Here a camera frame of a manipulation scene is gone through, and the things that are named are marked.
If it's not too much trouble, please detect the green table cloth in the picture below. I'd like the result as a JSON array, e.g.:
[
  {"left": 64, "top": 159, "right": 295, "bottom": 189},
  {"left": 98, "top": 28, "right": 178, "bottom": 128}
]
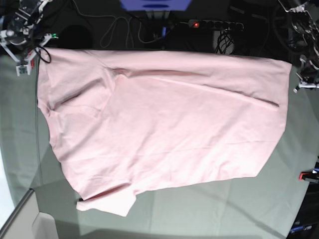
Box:
[{"left": 0, "top": 55, "right": 319, "bottom": 239}]

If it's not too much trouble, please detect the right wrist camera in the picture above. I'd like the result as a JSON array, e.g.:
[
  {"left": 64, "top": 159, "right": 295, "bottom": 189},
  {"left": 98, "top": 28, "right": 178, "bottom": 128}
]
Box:
[{"left": 15, "top": 63, "right": 32, "bottom": 77}]

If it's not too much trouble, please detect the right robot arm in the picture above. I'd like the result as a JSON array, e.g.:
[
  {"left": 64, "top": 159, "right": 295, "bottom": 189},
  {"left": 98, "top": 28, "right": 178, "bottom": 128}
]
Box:
[{"left": 0, "top": 0, "right": 58, "bottom": 76}]

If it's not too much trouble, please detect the grey looped cable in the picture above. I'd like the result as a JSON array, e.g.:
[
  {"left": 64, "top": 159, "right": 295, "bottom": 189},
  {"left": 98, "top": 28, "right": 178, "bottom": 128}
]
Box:
[{"left": 99, "top": 16, "right": 148, "bottom": 48}]

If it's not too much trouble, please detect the pink t-shirt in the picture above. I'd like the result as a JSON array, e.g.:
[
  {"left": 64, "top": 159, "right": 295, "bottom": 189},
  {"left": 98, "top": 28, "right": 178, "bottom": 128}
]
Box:
[{"left": 37, "top": 48, "right": 292, "bottom": 217}]

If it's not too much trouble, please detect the blue box at top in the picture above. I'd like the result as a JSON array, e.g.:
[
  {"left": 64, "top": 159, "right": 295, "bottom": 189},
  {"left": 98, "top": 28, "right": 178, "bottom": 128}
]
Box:
[{"left": 120, "top": 0, "right": 192, "bottom": 11}]

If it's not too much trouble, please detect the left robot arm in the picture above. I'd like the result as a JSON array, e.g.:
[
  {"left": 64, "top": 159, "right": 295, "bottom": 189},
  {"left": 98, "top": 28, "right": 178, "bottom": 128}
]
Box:
[{"left": 271, "top": 0, "right": 319, "bottom": 93}]

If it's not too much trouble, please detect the blue clamp handle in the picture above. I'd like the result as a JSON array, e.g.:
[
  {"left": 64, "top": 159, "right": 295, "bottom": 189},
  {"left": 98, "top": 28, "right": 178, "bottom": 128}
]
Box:
[{"left": 161, "top": 26, "right": 167, "bottom": 38}]

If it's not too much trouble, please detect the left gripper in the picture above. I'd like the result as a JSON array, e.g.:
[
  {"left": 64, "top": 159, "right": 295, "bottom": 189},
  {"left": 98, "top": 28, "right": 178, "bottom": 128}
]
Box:
[{"left": 293, "top": 55, "right": 319, "bottom": 93}]

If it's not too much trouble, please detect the black power strip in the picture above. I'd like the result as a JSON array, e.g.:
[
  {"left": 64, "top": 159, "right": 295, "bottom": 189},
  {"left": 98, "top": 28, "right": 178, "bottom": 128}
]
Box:
[{"left": 188, "top": 19, "right": 244, "bottom": 31}]

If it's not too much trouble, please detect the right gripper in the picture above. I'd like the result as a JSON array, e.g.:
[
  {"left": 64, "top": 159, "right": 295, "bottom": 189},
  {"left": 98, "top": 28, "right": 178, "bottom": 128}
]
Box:
[{"left": 0, "top": 32, "right": 58, "bottom": 69}]

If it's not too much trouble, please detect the white bin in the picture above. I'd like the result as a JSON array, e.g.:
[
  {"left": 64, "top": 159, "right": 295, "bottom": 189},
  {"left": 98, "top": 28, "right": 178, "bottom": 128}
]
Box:
[{"left": 0, "top": 189, "right": 59, "bottom": 239}]

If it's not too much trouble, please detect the red right table clamp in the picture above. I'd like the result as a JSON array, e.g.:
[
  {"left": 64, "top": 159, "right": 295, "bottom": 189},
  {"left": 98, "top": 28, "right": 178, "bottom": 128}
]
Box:
[{"left": 299, "top": 169, "right": 319, "bottom": 184}]

